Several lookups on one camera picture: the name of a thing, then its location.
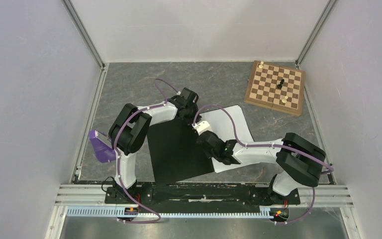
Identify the white paper sheet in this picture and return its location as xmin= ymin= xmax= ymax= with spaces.
xmin=200 ymin=105 xmax=254 ymax=173

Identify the black blue file folder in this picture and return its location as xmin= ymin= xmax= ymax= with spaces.
xmin=147 ymin=119 xmax=214 ymax=185

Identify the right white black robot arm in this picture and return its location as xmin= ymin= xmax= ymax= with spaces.
xmin=196 ymin=131 xmax=326 ymax=203

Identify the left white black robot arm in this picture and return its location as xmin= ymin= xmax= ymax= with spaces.
xmin=108 ymin=88 xmax=201 ymax=203

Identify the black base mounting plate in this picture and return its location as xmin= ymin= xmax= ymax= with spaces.
xmin=104 ymin=182 xmax=300 ymax=214

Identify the wooden chessboard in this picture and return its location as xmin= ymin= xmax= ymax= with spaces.
xmin=244 ymin=61 xmax=306 ymax=116

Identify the black chess piece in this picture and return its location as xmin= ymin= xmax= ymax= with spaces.
xmin=277 ymin=79 xmax=285 ymax=89

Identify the purple stapler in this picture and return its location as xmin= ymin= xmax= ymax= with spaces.
xmin=88 ymin=129 xmax=116 ymax=163

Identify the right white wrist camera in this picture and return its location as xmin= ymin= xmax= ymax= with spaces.
xmin=192 ymin=120 xmax=212 ymax=135

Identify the white slotted cable duct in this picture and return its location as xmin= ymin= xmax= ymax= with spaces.
xmin=67 ymin=206 xmax=274 ymax=219

